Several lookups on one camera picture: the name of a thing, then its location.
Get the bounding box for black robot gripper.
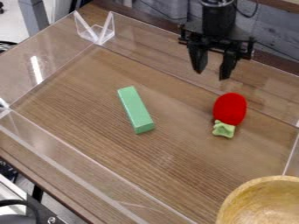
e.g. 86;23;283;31
179;20;257;81

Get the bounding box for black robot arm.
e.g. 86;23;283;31
179;0;257;81

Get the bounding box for red plush strawberry fruit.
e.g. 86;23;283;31
212;93;249;138

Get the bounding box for green rectangular block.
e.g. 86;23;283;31
116;86;155;134

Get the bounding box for wooden bowl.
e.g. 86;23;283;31
215;176;299;224

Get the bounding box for clear acrylic tray enclosure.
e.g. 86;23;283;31
0;10;299;224

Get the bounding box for grey table leg post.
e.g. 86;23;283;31
18;0;51;36

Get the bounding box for black metal bracket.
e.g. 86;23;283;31
26;196;67;224

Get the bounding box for black cable loop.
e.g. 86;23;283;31
0;199;40;224

